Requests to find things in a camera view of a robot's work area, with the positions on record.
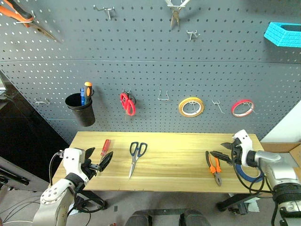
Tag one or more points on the black table leg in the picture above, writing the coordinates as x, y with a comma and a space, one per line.
94, 197
232, 201

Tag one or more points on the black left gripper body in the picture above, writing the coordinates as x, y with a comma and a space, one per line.
86, 168

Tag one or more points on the orange black combination pliers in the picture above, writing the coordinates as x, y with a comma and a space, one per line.
218, 180

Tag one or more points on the blue utility knife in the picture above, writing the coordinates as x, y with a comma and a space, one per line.
82, 96

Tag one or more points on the brown cardboard box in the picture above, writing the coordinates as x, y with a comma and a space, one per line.
277, 147

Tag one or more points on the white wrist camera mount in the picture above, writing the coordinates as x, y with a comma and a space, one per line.
244, 143
71, 162

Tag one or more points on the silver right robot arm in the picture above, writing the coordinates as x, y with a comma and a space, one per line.
282, 174

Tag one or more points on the blue tape roll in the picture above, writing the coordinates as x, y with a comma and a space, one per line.
244, 176

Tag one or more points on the white pegboard hook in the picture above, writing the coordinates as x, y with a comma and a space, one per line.
33, 15

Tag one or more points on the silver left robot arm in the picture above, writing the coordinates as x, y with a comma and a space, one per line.
54, 197

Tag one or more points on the black cabinet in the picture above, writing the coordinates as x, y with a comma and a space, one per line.
23, 141

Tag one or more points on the silver double pegboard hook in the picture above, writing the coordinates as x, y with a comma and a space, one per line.
191, 35
160, 97
128, 90
249, 105
43, 102
217, 103
193, 104
108, 10

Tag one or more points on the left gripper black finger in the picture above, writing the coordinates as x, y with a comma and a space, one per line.
105, 161
89, 154

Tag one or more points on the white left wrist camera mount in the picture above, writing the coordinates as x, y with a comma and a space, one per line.
71, 162

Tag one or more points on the dark rounded shape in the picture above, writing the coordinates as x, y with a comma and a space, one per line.
138, 219

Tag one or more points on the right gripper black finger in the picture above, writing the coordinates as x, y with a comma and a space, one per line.
221, 156
228, 145

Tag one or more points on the cyan plastic storage bin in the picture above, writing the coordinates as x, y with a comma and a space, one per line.
277, 35

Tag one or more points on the black metal bars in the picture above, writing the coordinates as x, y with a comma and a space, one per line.
16, 179

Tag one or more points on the orange black long-nose pliers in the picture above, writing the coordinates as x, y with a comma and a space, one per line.
23, 16

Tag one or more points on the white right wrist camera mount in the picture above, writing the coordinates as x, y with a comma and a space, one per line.
244, 143

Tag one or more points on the black round cup holder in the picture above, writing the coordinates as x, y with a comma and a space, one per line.
82, 115

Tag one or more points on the grey metal pegboard wall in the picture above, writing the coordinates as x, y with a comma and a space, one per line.
150, 70

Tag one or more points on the red tape roll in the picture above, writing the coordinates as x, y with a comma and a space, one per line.
233, 108

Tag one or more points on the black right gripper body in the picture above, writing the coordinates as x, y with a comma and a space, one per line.
237, 154

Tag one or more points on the yellow tape roll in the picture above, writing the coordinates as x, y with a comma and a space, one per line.
180, 107

